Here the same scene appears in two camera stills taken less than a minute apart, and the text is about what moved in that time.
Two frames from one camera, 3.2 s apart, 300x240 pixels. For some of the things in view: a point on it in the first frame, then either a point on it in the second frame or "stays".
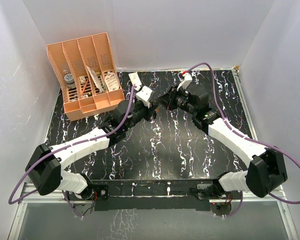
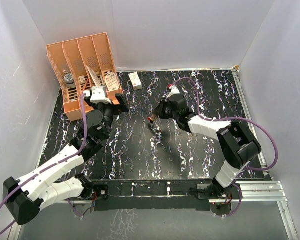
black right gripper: x=168 y=99 -> x=159 y=111
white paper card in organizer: x=96 y=79 stays
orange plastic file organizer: x=85 y=67 stays
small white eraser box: x=82 y=79 stays
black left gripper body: x=141 y=111 -> x=107 y=107
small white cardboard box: x=135 y=80 stays
